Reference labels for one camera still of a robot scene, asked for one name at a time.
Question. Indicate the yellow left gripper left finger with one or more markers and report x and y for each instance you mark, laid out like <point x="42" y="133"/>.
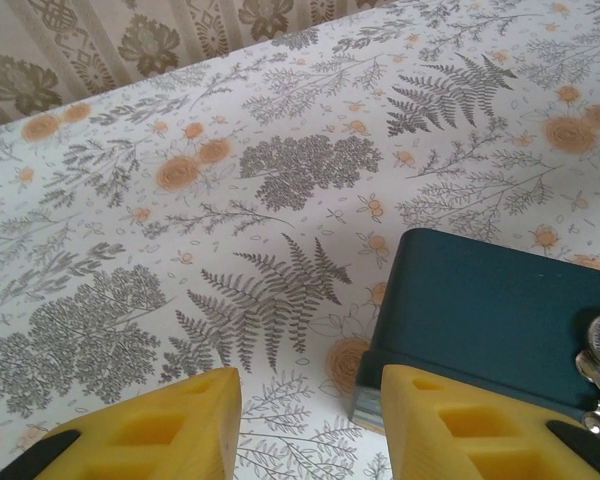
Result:
<point x="180" y="435"/>

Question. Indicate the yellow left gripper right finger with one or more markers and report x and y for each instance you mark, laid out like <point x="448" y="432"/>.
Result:
<point x="430" y="450"/>

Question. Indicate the dark teal box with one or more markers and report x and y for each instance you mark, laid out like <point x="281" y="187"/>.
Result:
<point x="480" y="310"/>

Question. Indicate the floral patterned table cover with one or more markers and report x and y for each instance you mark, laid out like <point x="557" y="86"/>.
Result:
<point x="180" y="225"/>

